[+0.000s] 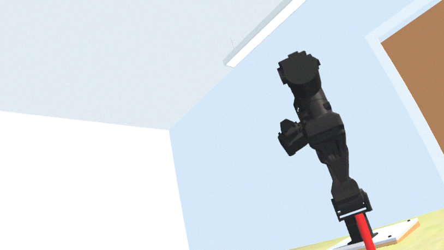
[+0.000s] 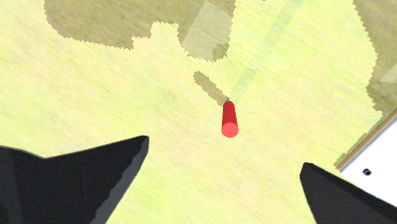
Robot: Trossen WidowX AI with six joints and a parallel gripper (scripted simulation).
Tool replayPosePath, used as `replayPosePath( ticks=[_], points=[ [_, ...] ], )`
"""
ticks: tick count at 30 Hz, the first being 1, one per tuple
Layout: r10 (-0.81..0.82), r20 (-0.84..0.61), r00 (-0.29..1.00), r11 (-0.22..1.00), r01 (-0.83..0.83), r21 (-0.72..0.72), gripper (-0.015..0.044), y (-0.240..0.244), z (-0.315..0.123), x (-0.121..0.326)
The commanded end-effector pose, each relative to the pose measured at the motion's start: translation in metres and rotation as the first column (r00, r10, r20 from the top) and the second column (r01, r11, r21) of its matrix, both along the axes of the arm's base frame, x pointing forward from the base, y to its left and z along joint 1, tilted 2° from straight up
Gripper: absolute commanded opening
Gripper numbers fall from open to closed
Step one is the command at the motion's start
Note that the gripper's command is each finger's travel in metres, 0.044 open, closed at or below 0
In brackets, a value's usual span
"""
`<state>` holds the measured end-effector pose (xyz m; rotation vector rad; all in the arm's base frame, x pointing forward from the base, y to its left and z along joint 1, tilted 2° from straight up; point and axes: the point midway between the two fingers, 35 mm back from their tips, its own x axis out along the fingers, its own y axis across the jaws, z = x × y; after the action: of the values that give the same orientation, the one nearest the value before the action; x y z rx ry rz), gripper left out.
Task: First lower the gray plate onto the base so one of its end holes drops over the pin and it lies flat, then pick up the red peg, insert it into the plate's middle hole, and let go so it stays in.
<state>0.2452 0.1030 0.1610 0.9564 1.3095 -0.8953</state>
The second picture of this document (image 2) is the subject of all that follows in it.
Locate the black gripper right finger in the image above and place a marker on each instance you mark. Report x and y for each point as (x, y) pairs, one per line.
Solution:
(333, 200)

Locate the red peg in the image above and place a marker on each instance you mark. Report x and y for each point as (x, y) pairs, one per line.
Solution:
(229, 120)

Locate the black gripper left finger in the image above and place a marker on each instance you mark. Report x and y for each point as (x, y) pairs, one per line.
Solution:
(82, 187)

